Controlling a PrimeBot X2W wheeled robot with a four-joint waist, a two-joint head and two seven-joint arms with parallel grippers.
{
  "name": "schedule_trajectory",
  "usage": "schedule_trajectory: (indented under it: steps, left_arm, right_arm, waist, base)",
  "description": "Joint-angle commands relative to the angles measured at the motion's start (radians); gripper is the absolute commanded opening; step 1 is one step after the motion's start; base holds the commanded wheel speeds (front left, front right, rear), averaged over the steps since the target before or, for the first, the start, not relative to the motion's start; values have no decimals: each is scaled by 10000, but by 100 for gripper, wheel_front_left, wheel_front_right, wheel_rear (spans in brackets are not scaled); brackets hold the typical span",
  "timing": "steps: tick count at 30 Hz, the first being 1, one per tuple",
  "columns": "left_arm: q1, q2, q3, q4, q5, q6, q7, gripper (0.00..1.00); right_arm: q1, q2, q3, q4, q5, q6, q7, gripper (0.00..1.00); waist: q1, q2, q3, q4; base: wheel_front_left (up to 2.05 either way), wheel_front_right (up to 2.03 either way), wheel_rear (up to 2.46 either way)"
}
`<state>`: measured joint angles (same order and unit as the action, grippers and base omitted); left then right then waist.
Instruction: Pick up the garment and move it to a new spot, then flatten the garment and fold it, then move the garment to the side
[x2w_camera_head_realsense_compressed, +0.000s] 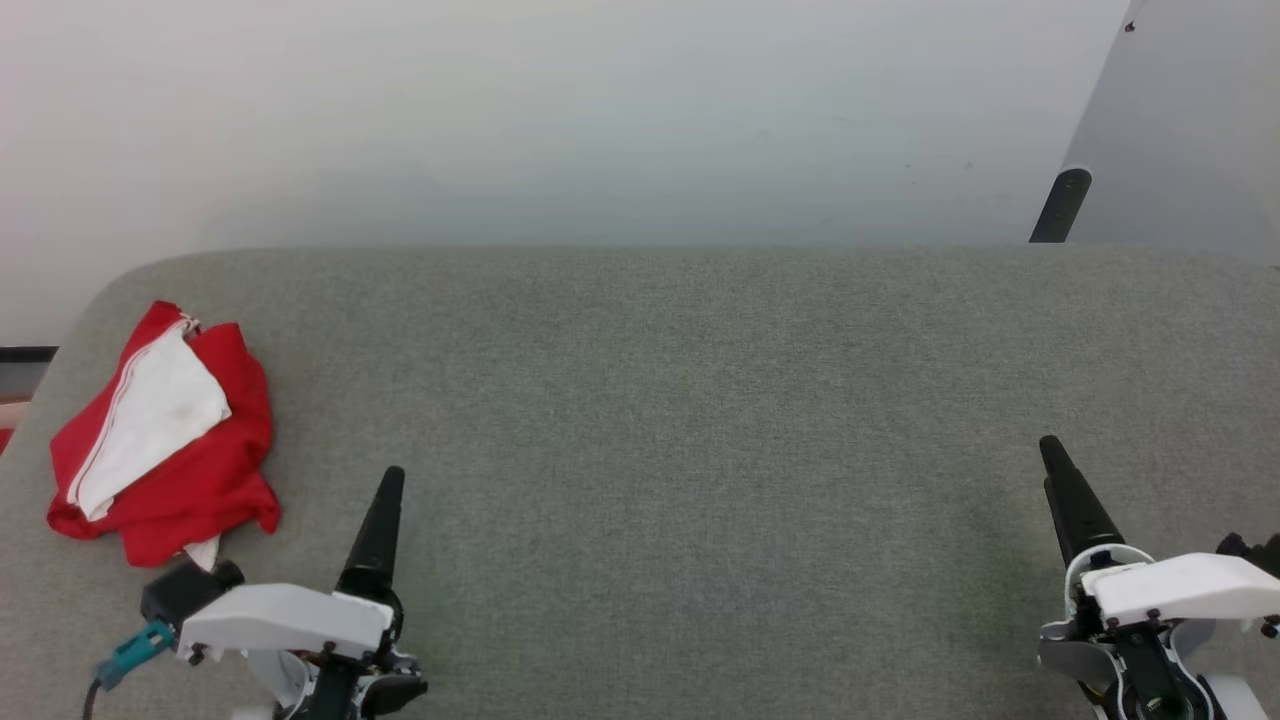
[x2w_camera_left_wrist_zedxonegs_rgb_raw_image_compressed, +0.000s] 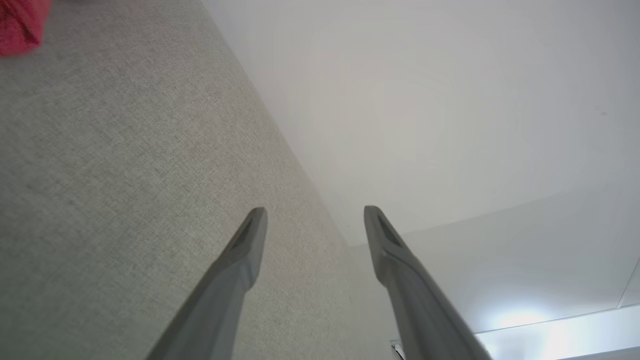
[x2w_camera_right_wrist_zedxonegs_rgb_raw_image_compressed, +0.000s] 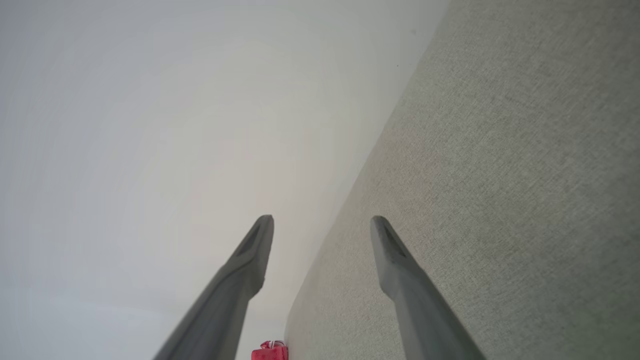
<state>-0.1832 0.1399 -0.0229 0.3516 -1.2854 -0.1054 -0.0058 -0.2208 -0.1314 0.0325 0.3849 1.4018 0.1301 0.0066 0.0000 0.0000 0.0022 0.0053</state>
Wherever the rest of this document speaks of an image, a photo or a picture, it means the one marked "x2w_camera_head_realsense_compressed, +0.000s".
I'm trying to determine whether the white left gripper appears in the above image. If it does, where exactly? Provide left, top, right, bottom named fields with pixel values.
left=178, top=466, right=431, bottom=720

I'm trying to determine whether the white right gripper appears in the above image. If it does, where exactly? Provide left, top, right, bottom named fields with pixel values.
left=1038, top=435, right=1280, bottom=720

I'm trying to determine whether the red and white jersey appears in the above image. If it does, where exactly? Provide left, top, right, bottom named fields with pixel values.
left=47, top=300, right=282, bottom=573

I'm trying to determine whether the grey fabric sofa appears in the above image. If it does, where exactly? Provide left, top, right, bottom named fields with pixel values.
left=0, top=247, right=1280, bottom=720

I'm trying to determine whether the grey partition panel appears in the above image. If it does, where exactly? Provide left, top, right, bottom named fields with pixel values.
left=1058, top=0, right=1280, bottom=267

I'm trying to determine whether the black framed board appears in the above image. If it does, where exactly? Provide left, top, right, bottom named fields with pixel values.
left=0, top=346, right=59, bottom=397

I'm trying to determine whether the black cable with teal plug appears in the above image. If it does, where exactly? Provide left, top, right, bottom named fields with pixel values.
left=83, top=620, right=177, bottom=720

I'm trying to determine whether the black cylindrical post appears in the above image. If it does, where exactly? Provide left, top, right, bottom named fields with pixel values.
left=1029, top=166, right=1094, bottom=244

